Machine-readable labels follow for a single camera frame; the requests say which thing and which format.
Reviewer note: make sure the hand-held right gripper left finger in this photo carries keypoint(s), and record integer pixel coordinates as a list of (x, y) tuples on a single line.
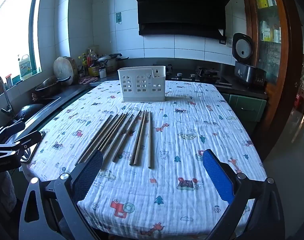
[(88, 175)]

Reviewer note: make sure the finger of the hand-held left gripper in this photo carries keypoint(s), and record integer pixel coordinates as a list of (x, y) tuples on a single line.
[(29, 138), (9, 131)]

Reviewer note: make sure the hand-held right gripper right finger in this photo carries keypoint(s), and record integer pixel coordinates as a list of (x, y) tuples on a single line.
[(218, 177)]

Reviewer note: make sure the row of wooden chopsticks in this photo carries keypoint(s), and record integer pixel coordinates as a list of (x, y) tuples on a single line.
[(150, 142)]

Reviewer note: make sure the white plastic utensil holder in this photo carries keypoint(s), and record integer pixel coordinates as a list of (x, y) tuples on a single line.
[(142, 97)]

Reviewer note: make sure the person's left forearm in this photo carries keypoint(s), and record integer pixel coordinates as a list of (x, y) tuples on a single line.
[(4, 192)]

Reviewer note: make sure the steel sink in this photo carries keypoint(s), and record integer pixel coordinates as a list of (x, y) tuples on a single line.
[(45, 102)]

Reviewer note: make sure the steel faucet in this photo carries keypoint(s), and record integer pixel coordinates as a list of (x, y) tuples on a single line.
[(4, 90)]

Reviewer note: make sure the white printed tablecloth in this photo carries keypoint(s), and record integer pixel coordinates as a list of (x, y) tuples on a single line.
[(179, 142)]

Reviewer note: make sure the detergent jug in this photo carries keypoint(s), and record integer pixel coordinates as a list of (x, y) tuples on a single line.
[(25, 67)]

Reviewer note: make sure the green cabinet door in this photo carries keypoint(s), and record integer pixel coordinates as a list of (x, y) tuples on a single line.
[(246, 105)]

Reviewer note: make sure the round wooden cutting board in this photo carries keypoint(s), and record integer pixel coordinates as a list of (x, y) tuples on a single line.
[(64, 67)]

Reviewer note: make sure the pink cloth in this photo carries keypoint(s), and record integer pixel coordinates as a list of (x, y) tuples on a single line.
[(88, 80)]

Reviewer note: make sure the green bottle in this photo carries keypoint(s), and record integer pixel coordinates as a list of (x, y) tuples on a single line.
[(84, 60)]

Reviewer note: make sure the white seasoning shaker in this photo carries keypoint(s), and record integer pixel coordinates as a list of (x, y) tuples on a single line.
[(102, 73)]

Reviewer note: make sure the window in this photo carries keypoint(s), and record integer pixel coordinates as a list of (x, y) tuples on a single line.
[(12, 30)]

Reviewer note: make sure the black gas stove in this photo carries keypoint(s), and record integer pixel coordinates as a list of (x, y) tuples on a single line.
[(204, 73)]

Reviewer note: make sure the black rice cooker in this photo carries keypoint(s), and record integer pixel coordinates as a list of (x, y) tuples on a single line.
[(249, 75)]

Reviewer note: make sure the steel pressure cooker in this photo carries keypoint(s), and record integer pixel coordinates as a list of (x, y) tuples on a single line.
[(110, 63)]

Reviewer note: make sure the wooden glass-door cabinet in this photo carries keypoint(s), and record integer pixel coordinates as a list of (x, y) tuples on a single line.
[(284, 42)]

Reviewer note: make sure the black range hood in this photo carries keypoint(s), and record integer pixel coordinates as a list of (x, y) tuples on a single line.
[(179, 10)]

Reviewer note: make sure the white wall socket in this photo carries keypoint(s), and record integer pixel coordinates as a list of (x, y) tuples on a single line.
[(229, 42)]

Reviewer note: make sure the green wall hook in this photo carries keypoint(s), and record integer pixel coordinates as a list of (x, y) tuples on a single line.
[(119, 16)]

